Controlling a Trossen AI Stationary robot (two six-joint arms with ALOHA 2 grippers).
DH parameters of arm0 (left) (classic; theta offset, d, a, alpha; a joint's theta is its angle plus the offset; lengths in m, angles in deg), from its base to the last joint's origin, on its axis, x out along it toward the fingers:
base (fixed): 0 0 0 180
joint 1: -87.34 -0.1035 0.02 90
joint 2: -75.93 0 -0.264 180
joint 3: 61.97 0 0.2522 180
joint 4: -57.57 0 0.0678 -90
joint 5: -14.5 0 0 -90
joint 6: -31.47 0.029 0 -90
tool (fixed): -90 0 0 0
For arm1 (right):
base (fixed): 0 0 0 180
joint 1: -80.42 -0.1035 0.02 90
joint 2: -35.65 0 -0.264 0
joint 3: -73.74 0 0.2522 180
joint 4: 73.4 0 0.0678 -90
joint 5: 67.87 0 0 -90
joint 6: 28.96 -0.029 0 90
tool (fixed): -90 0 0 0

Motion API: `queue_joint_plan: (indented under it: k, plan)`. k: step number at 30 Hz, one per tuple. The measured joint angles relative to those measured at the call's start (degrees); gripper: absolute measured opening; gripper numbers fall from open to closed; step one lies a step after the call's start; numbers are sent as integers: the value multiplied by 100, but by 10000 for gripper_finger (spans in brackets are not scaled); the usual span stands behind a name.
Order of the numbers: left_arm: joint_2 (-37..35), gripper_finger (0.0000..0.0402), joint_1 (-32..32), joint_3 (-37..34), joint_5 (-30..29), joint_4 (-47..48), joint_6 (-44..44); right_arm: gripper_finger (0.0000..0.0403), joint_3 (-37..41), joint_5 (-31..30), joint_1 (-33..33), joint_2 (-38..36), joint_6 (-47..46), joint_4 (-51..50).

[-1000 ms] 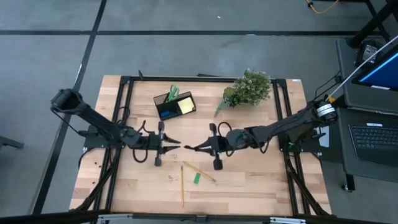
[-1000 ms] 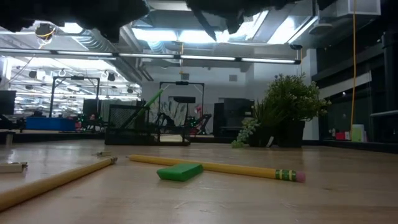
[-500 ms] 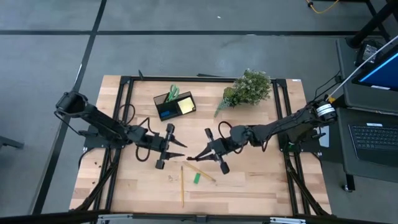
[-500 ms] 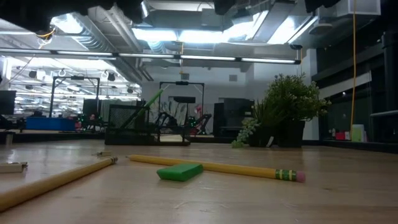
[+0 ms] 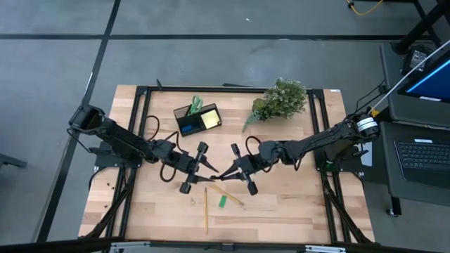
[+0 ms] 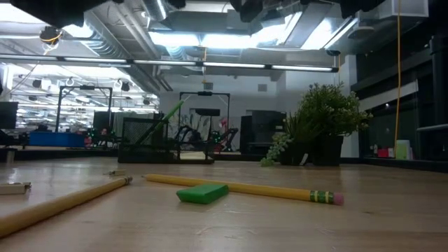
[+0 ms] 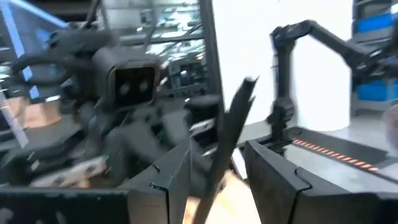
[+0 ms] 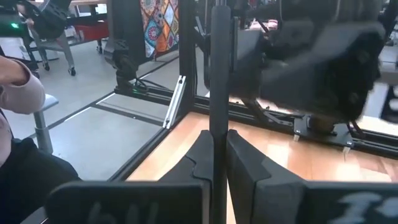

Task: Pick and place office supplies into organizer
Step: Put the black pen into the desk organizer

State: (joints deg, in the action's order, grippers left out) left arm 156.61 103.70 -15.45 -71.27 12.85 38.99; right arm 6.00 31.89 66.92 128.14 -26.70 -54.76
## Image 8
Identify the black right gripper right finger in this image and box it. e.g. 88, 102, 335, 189
226, 129, 307, 224

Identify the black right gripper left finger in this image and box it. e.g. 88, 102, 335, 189
158, 129, 215, 187

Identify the grey office chair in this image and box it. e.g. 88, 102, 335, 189
29, 29, 78, 77

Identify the colourful patterned tapestry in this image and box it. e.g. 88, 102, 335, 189
139, 0, 180, 59

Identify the grey stool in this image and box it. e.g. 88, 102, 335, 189
32, 94, 60, 156

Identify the red cabinet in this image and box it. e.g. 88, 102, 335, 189
73, 21, 109, 42

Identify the person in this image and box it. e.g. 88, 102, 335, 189
0, 55, 80, 224

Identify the black bag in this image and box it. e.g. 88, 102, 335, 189
26, 0, 68, 40

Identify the silver corner bracket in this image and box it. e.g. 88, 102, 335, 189
162, 75, 187, 130

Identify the black aluminium table frame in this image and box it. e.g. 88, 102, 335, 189
107, 0, 398, 183

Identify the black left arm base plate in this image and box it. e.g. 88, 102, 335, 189
293, 114, 356, 147

